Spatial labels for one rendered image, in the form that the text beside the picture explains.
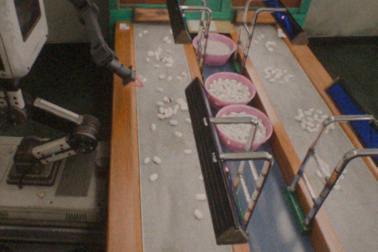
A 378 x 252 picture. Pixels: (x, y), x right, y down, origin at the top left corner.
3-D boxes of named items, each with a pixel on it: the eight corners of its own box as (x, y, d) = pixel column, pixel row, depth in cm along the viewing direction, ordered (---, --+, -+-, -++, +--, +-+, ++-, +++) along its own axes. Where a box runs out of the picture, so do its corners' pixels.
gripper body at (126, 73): (134, 66, 163) (122, 57, 160) (134, 79, 156) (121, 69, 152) (125, 75, 166) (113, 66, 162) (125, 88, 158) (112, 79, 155)
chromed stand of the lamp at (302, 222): (301, 236, 130) (349, 156, 100) (283, 192, 145) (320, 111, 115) (347, 233, 132) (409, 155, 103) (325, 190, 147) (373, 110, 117)
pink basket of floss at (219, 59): (216, 73, 207) (219, 60, 201) (182, 55, 219) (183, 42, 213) (240, 57, 222) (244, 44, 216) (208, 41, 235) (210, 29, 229)
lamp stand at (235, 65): (238, 82, 202) (256, 9, 172) (230, 63, 217) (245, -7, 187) (269, 82, 204) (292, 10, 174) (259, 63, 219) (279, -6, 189)
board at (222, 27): (184, 32, 223) (185, 31, 223) (181, 21, 235) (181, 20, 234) (234, 33, 227) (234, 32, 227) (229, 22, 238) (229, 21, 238)
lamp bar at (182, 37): (174, 44, 157) (175, 30, 152) (163, -10, 203) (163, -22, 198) (192, 44, 158) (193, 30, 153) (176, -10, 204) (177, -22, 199)
